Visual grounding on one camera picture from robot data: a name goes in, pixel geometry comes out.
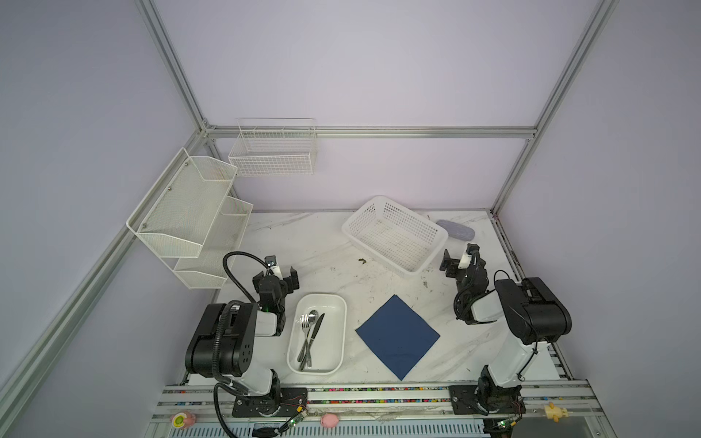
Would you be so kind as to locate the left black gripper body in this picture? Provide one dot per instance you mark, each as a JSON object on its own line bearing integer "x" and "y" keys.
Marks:
{"x": 277, "y": 279}

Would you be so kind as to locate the silver table knife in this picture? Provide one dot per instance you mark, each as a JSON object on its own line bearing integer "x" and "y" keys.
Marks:
{"x": 308, "y": 361}

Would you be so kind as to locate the white rectangular plastic tray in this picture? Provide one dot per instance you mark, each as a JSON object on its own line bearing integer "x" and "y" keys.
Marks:
{"x": 327, "y": 351}

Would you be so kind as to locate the blue paper napkin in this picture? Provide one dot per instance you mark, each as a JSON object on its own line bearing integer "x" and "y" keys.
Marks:
{"x": 397, "y": 336}

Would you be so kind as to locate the silver spoon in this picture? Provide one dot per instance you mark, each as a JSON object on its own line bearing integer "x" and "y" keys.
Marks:
{"x": 313, "y": 313}

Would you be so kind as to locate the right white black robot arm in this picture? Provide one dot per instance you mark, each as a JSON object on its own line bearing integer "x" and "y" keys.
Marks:
{"x": 534, "y": 316}

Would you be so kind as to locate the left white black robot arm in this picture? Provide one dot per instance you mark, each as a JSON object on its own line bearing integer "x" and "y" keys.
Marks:
{"x": 222, "y": 348}

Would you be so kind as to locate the grey oval pouch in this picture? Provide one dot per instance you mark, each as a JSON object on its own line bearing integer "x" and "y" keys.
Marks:
{"x": 457, "y": 231}

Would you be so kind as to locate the white perforated plastic basket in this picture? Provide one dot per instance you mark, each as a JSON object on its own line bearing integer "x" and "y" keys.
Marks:
{"x": 395, "y": 236}

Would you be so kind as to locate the white two-tier mesh shelf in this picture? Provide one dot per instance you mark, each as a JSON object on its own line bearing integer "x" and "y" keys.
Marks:
{"x": 190, "y": 219}

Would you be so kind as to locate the pink round toy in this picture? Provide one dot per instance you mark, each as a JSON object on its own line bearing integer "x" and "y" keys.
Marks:
{"x": 329, "y": 421}

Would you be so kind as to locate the pink green toy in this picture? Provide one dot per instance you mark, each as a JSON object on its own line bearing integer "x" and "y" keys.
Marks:
{"x": 183, "y": 420}

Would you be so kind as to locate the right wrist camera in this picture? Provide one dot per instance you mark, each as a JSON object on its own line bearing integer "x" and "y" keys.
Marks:
{"x": 468, "y": 258}

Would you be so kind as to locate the white wire wall basket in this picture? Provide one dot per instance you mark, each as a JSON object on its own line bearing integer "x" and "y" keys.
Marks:
{"x": 267, "y": 147}

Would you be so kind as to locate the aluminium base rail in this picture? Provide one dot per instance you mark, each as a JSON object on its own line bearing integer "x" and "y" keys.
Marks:
{"x": 390, "y": 410}

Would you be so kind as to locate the aluminium frame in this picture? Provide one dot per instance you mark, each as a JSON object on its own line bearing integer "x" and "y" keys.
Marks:
{"x": 23, "y": 385}

